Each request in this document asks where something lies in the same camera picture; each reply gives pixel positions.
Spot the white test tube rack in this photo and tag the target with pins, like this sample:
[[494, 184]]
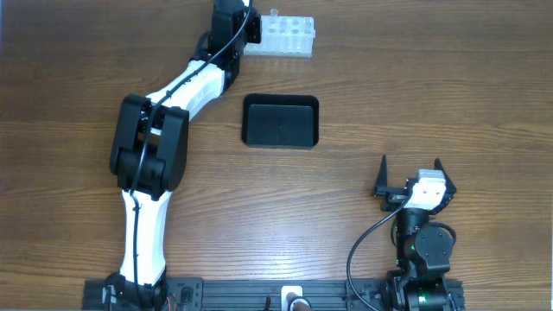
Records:
[[281, 45]]

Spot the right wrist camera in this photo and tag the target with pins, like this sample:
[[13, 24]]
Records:
[[425, 190]]

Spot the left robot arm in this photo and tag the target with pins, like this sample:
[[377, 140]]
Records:
[[147, 242]]

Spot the mounting rail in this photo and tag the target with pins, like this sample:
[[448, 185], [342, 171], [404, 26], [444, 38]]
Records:
[[242, 293]]

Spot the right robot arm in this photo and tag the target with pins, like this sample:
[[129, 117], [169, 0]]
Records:
[[425, 250]]

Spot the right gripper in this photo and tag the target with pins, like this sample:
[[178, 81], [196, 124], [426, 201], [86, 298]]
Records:
[[391, 198]]

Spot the black tray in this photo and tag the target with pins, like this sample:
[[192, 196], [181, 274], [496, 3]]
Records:
[[281, 123]]

